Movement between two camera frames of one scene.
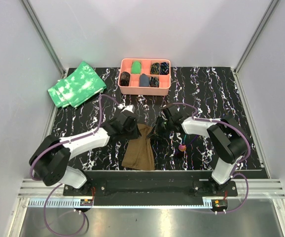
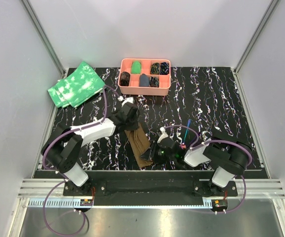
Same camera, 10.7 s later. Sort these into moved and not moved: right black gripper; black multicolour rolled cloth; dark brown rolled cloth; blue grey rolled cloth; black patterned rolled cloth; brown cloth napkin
Moved: brown cloth napkin; right black gripper
Not moved: blue grey rolled cloth; black multicolour rolled cloth; dark brown rolled cloth; black patterned rolled cloth
